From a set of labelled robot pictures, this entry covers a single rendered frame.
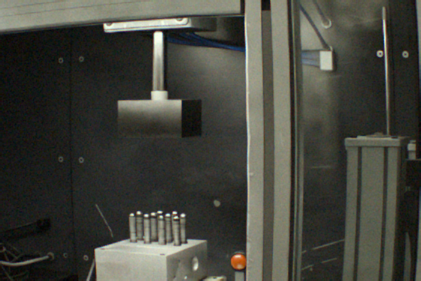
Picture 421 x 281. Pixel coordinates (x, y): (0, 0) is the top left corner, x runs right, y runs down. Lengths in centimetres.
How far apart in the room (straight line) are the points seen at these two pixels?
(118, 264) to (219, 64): 39
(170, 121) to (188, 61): 28
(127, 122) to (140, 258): 17
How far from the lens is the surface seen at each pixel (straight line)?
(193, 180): 137
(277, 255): 88
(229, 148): 135
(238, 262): 111
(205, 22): 113
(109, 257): 109
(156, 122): 111
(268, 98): 87
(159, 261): 106
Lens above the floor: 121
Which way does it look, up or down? 3 degrees down
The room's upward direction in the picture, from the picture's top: 1 degrees counter-clockwise
